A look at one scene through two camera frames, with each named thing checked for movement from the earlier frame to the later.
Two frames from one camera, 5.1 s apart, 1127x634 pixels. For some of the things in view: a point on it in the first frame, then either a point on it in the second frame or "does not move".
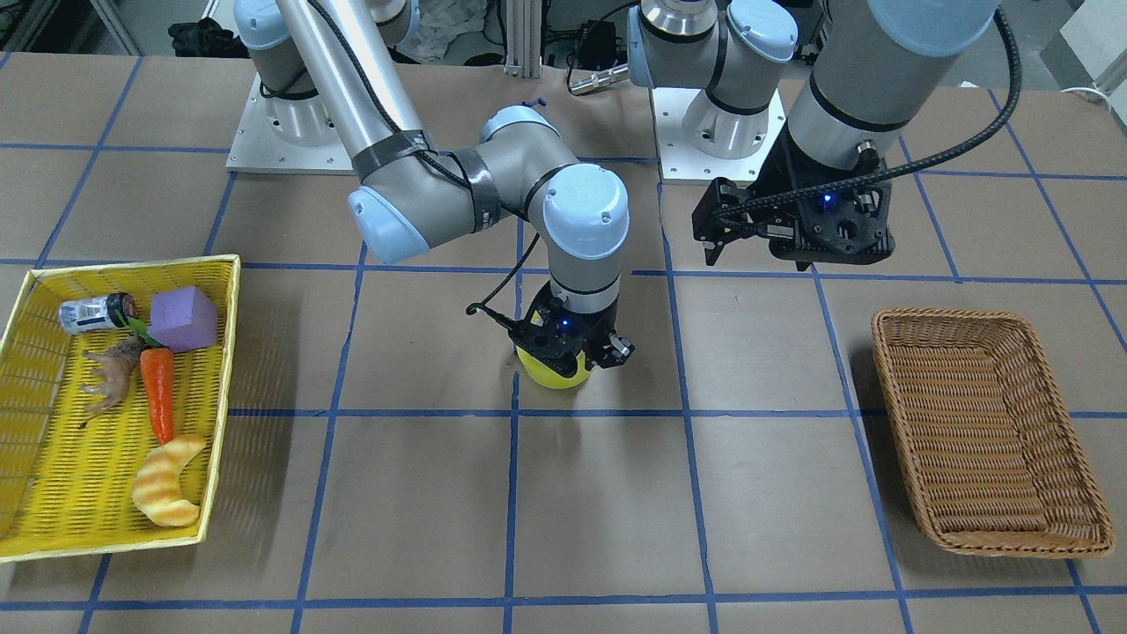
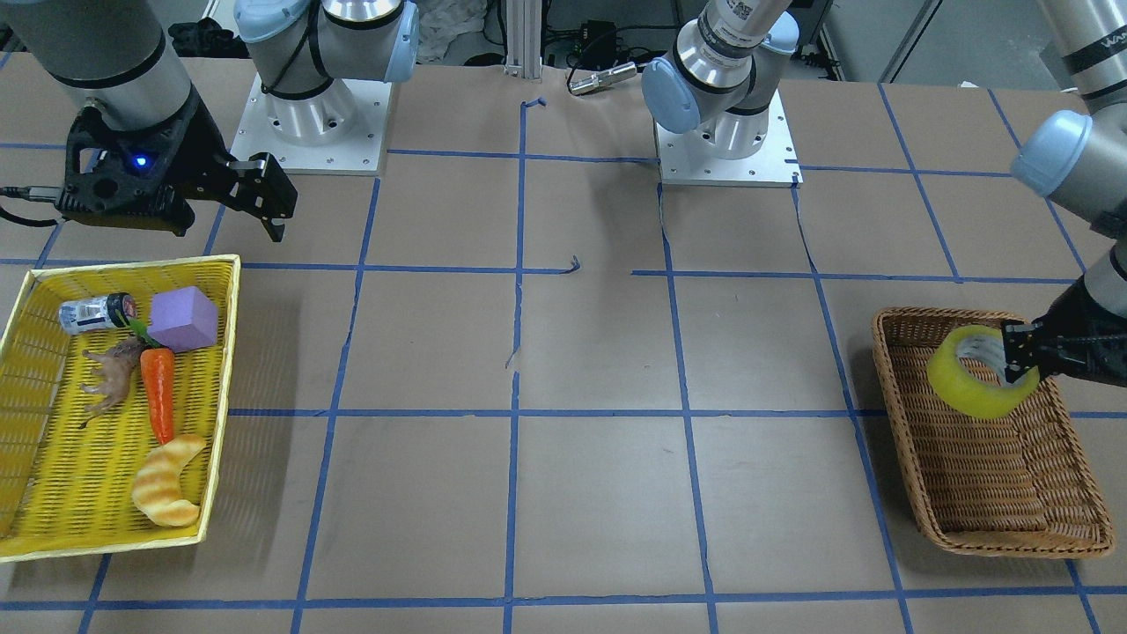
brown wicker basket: x=998 y=458 does not move
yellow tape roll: x=582 y=372 to x=964 y=392
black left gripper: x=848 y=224 to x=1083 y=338
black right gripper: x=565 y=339 to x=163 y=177
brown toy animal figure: x=119 y=362 does not move
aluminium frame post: x=524 y=24 does not move
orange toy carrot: x=158 y=364 does not move
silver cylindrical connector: x=600 y=79 does not move
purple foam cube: x=183 y=319 does not move
